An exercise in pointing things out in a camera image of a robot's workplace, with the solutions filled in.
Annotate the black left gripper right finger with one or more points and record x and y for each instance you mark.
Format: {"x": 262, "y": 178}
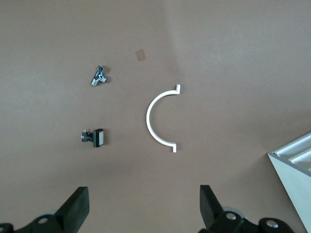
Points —
{"x": 210, "y": 211}

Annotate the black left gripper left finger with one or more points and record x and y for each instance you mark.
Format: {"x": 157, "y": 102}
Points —
{"x": 71, "y": 211}

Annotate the white drawer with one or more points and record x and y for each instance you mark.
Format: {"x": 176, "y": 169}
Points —
{"x": 301, "y": 156}

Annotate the white drawer cabinet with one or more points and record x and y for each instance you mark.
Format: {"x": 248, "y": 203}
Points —
{"x": 296, "y": 191}

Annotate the small metal blue component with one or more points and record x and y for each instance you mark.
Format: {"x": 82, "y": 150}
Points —
{"x": 99, "y": 77}

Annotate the brown tape patch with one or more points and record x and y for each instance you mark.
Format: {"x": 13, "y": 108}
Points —
{"x": 140, "y": 55}

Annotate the black switch with white face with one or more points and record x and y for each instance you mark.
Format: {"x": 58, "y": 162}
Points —
{"x": 99, "y": 138}

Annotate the white semicircular plastic bracket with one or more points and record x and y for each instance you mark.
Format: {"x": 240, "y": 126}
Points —
{"x": 148, "y": 116}

